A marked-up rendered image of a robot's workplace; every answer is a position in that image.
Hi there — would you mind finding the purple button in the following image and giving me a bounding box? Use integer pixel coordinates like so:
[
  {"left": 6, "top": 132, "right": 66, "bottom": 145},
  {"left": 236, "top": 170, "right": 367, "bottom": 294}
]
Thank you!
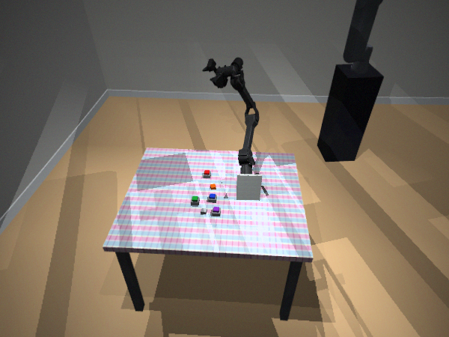
[{"left": 212, "top": 207, "right": 221, "bottom": 216}]

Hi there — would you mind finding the green button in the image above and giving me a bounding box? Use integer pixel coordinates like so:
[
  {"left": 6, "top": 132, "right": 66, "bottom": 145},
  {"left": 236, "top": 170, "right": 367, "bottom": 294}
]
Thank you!
[{"left": 191, "top": 196, "right": 200, "bottom": 205}]

